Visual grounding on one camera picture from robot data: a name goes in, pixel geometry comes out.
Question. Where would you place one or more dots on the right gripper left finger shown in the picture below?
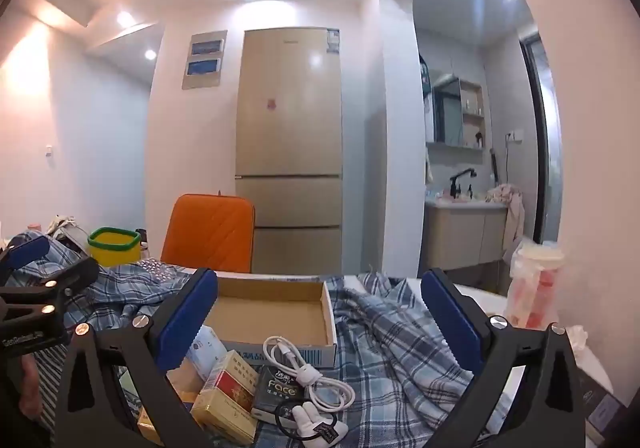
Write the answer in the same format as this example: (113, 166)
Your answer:
(92, 410)

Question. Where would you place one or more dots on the bathroom mirror cabinet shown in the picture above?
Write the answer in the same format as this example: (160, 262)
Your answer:
(455, 113)

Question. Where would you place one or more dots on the dark box at table edge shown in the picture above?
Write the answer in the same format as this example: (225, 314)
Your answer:
(602, 409)

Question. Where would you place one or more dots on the beige three-door refrigerator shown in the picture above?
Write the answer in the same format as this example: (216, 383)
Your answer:
(289, 148)

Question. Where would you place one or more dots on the blue plaid shirt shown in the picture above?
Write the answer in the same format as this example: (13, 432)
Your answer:
(389, 349)

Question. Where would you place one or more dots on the yellow bin with green rim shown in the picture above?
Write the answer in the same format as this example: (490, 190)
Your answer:
(111, 246)

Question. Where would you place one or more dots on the yellow blue cigarette pack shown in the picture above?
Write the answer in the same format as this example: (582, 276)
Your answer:
(147, 428)

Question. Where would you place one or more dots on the orange quilted chair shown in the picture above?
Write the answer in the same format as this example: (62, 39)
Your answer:
(212, 231)

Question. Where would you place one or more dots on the black Face tissue pack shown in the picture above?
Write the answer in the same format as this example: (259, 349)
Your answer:
(275, 395)

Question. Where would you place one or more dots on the cup in plastic bag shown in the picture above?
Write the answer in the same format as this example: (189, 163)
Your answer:
(535, 271)

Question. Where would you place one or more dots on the beige cloth bag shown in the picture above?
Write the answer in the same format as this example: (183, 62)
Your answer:
(64, 229)

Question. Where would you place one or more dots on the bathroom vanity cabinet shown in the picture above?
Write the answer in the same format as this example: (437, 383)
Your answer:
(461, 234)

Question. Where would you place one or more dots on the blue white tissue pack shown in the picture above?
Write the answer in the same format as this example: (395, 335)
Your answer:
(205, 351)

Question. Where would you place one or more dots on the wall electrical panel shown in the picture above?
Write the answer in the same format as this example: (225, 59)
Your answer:
(204, 60)

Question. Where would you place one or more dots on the pink towel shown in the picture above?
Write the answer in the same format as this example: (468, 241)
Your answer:
(512, 198)

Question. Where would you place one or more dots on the shallow cardboard box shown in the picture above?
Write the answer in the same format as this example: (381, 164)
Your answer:
(251, 308)

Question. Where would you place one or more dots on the person's left hand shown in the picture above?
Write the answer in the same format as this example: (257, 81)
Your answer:
(31, 402)

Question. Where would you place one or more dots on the red gold cigarette pack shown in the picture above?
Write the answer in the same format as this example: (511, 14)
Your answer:
(224, 404)

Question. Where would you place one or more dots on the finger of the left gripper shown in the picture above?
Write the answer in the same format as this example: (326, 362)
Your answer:
(16, 257)
(53, 291)

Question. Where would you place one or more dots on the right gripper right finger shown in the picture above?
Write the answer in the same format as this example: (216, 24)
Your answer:
(547, 408)

